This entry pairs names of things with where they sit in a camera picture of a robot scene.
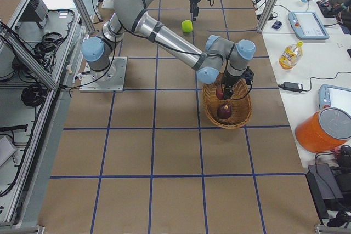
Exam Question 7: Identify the black power adapter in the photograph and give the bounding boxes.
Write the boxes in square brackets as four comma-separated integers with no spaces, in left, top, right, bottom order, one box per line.
[278,82,303,93]

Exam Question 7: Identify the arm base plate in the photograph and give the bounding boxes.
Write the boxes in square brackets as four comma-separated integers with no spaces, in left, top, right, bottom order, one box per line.
[79,56,128,92]
[101,0,114,9]

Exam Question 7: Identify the orange bucket with lid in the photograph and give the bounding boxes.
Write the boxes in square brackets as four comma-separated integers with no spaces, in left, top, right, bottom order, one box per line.
[295,107,350,153]

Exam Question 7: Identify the dark blue pouch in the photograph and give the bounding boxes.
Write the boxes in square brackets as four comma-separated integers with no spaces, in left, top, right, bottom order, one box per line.
[271,20,282,30]

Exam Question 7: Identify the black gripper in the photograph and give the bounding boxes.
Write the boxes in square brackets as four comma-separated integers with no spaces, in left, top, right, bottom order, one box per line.
[189,0,201,17]
[220,72,242,99]

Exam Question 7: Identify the red apple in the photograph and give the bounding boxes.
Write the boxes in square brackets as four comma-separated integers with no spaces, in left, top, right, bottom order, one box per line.
[216,85,224,100]

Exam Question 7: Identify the left teach pendant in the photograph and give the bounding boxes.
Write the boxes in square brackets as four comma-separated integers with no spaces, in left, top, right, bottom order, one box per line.
[288,12,330,40]

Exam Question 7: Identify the dark purple apple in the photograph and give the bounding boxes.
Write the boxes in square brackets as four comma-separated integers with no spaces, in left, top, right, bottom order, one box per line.
[217,104,232,119]

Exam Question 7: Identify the green apple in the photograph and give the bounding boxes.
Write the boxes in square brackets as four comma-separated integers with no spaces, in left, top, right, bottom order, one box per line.
[181,20,193,33]

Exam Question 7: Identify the orange juice bottle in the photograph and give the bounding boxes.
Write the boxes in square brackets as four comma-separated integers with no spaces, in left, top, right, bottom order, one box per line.
[279,41,304,70]

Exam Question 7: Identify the teach pendant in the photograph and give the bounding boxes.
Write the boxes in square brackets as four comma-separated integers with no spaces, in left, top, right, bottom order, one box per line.
[318,84,351,115]
[288,12,330,40]

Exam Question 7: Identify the woven wicker basket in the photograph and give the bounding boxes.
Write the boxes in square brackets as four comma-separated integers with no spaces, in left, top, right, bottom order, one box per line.
[202,72,252,129]

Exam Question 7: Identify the right teach pendant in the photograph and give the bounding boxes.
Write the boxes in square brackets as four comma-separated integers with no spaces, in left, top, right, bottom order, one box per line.
[318,84,351,115]

